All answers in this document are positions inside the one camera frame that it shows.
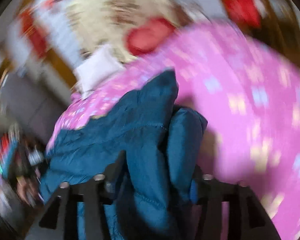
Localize red wall decoration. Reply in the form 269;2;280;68
19;8;49;60

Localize grey wardrobe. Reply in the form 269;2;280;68
0;72;66;145

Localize red plastic bag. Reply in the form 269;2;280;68
222;0;261;28

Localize red heart cushion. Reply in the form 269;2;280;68
125;17;176;56

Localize teal padded jacket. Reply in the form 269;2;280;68
40;70;207;239

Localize white pillow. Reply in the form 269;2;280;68
74;44;125;99

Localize pink floral bed cover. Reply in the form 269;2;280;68
46;22;300;239

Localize cream floral quilt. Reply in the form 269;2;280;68
67;0;183;63

